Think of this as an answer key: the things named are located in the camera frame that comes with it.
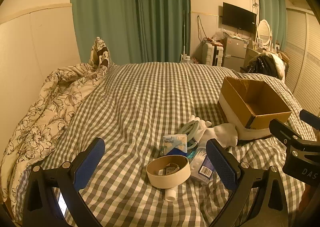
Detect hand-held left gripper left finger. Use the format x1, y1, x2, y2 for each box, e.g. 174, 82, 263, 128
22, 137, 105, 227

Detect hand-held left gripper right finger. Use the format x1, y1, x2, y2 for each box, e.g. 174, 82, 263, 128
205, 138, 297, 227

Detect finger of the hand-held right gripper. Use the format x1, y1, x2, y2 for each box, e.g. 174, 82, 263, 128
299, 110, 320, 130
269, 119, 310, 152

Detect clear plastic packet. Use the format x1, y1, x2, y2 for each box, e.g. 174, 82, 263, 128
190, 148, 218, 184

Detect white sock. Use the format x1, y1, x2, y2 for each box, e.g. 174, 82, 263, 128
200, 123, 239, 148

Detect cardboard box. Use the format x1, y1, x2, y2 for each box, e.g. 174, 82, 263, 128
217, 76, 292, 140

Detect pale green hoop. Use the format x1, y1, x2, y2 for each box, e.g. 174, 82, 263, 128
177, 121, 200, 142

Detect blue white tissue packet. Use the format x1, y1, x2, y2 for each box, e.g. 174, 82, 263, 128
163, 134, 188, 159

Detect beige tape roll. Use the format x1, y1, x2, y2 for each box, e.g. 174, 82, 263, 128
146, 155, 191, 189

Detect white glove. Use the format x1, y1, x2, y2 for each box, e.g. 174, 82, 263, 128
187, 114, 213, 129

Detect small white bottle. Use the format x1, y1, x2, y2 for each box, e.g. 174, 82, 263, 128
164, 187, 177, 201

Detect white padded coat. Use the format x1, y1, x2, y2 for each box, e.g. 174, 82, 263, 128
260, 52, 286, 81

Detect white louvred wardrobe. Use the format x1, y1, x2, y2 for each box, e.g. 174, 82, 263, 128
285, 7, 320, 115

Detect floral quilt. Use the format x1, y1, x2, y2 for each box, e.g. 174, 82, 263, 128
0, 63, 115, 202

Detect beige dresser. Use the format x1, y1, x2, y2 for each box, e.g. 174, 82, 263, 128
246, 47, 265, 60

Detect grey checkered bedsheet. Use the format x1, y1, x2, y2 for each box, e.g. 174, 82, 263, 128
15, 62, 318, 227

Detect silver mini fridge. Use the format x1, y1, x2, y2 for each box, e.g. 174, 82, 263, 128
222, 37, 247, 69

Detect white oval mirror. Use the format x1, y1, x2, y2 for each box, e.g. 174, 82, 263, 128
257, 20, 272, 46

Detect white suitcase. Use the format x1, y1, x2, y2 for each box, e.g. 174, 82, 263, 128
202, 42, 224, 66

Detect clear plastic bag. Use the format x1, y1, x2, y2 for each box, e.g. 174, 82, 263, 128
212, 28, 230, 41

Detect narrow green curtain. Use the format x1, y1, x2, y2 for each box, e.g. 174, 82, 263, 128
256, 0, 287, 51

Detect floral pillow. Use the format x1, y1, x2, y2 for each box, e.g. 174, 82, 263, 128
89, 37, 112, 68

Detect wide green curtain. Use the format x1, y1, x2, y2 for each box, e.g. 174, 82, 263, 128
70, 0, 192, 64

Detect black wall television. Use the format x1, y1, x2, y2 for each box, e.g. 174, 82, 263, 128
222, 2, 257, 35

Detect hanging wall cables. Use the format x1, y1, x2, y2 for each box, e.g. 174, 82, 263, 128
196, 15, 208, 41

